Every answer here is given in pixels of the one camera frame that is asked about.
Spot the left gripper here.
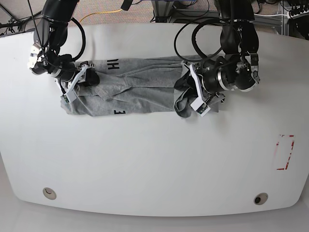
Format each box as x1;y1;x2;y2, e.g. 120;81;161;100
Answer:
174;61;226;108

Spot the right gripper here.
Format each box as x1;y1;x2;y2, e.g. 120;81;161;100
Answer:
55;61;99;94

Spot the grey T-shirt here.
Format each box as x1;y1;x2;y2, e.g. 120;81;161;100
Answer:
61;57;196;118

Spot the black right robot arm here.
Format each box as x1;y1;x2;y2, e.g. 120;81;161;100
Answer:
28;0;100;94

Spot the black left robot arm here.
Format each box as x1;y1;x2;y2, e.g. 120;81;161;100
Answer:
174;0;260;110

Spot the black tripod on floor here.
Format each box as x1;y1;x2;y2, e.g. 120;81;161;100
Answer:
0;4;41;37

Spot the red tape rectangle marking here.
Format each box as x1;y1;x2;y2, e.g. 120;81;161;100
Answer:
274;134;295;171

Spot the white power strip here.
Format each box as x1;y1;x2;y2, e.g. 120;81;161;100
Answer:
287;7;309;19

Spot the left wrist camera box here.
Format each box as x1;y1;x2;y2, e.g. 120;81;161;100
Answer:
190;98;211;117

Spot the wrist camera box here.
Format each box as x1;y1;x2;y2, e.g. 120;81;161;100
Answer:
190;98;211;117
61;90;77;104

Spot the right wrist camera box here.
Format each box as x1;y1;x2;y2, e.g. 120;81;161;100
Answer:
61;90;77;104

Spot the yellow cable on floor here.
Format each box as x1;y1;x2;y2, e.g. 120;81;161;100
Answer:
77;8;123;26

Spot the aluminium frame stand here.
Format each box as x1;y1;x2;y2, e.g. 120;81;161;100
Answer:
151;0;174;23

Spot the left table cable grommet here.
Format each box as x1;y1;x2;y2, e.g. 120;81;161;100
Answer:
42;188;56;200

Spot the table cable grommet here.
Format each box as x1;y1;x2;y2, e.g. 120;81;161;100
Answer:
253;193;268;205
42;188;56;200

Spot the right table cable grommet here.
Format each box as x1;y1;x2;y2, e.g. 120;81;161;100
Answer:
253;193;268;205

